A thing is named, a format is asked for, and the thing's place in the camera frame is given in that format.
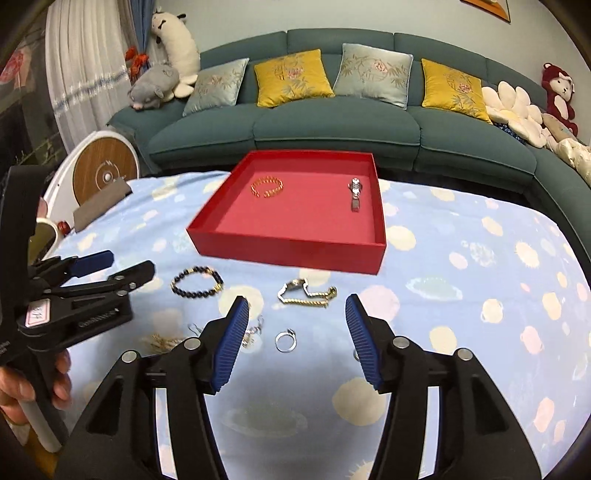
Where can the blue printed blanket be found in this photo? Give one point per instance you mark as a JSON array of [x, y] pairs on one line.
[[461, 323]]

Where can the white sheer curtain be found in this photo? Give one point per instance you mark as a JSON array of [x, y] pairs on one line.
[[87, 69]]

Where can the red monkey plush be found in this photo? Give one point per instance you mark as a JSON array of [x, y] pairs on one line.
[[561, 92]]

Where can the blue curtain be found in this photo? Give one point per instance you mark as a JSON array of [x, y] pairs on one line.
[[138, 23]]

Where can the grey felt pad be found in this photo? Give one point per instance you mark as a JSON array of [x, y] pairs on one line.
[[99, 205]]

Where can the cream satin cushion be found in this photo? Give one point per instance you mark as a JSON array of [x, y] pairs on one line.
[[575, 159]]

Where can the yellow embroidered cushion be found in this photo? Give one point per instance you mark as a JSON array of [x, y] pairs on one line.
[[452, 90], [291, 78]]

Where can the red curtain ornament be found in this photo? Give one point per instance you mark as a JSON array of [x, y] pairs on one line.
[[138, 60]]

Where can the beige patterned cushion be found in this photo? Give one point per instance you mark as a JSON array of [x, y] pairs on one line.
[[556, 124]]

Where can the white cow plush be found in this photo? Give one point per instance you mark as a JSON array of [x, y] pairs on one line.
[[178, 46]]

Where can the cream flower cushion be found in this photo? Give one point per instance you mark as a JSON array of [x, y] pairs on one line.
[[512, 106]]

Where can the framed wall picture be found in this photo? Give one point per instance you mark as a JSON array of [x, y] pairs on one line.
[[489, 7]]

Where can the dark patterned panel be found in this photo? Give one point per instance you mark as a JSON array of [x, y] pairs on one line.
[[27, 101]]

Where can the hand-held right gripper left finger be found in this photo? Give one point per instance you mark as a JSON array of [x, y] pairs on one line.
[[233, 341]]

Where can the gold wristwatch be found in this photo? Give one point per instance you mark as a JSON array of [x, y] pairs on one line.
[[293, 284]]

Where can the red tray box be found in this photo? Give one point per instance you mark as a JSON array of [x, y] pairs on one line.
[[295, 217]]

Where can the teal sofa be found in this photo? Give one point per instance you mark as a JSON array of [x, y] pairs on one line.
[[332, 134]]

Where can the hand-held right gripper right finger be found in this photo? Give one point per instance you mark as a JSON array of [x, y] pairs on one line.
[[362, 341]]

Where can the dark blue sequin cloth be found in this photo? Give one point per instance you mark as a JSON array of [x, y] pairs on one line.
[[510, 131]]

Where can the person's left hand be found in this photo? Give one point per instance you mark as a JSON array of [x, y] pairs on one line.
[[62, 376]]

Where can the silver wristwatch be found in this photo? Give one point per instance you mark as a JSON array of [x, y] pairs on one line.
[[355, 203]]

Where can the silver hook earring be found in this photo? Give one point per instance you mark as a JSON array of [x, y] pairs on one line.
[[194, 329]]

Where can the pale blue embroidered cushion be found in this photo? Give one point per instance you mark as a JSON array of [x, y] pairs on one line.
[[217, 87], [374, 74]]

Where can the white device with wooden disc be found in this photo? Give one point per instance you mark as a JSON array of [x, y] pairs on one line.
[[104, 166]]

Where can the grey pig plush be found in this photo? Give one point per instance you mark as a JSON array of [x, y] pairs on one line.
[[154, 85]]

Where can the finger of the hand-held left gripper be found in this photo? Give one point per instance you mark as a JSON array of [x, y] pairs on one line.
[[134, 274], [94, 263]]

